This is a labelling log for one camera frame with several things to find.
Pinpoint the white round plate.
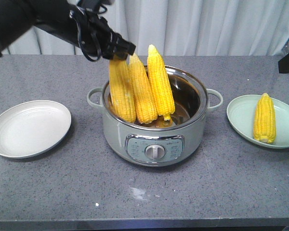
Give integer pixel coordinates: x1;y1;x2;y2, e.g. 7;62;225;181
0;100;72;159

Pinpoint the grey stone countertop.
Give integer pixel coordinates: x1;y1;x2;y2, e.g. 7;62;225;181
0;54;289;231

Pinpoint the white pleated curtain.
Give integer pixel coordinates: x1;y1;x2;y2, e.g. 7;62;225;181
2;0;289;57

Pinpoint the light green round plate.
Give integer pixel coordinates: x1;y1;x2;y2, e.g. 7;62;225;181
226;95;289;149

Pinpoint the green electric cooking pot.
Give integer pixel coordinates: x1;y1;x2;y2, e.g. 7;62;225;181
87;66;223;167

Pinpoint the yellow corn cob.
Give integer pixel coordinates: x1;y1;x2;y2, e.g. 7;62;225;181
109;60;136;123
253;93;276;144
128;53;158;124
147;44;175;121

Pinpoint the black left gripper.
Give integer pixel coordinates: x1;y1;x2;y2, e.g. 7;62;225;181
79;14;136;65

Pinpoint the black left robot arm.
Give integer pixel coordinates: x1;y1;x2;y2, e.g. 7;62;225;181
0;0;136;62

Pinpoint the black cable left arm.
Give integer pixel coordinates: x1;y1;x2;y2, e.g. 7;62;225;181
76;4;109;62

